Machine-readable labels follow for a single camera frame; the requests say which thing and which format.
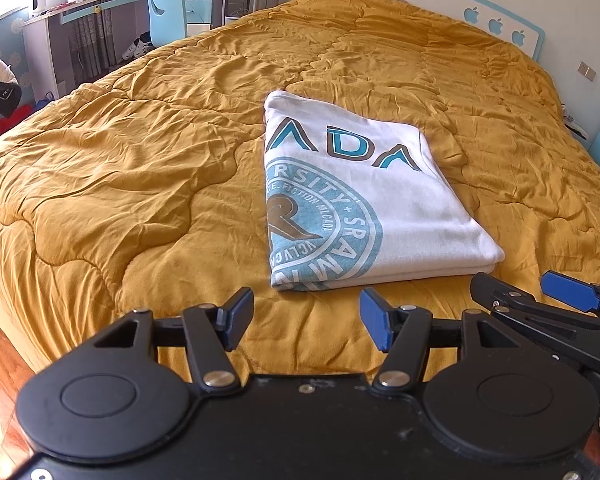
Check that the white security camera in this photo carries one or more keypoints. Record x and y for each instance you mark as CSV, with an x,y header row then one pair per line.
x,y
41,1

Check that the blue star moon chair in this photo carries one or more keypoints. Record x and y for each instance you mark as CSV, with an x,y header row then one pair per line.
x,y
166,10

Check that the mustard yellow quilt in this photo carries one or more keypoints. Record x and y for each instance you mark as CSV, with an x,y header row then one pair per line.
x,y
130,185

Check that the red cloth bundle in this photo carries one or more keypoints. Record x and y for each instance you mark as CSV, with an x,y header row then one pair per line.
x,y
7,121

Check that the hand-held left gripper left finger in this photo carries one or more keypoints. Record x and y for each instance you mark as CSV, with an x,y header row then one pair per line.
x,y
237,312

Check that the white blue desk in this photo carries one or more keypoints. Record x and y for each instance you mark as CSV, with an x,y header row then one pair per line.
x,y
55,35

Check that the wall switch plate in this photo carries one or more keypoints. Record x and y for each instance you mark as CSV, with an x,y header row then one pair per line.
x,y
588,71

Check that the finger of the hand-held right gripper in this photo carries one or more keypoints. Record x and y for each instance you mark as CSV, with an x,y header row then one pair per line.
x,y
570,290
495,290

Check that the white printed sweatshirt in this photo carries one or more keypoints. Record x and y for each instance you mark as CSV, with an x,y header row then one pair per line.
x,y
380,210

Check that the white dark bedside clutter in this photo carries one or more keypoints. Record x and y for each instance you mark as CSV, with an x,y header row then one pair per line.
x,y
575,122

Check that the white sneakers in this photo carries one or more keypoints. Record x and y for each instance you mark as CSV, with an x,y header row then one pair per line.
x,y
137,49

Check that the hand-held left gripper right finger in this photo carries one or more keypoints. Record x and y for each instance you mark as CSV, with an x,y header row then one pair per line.
x,y
375,317

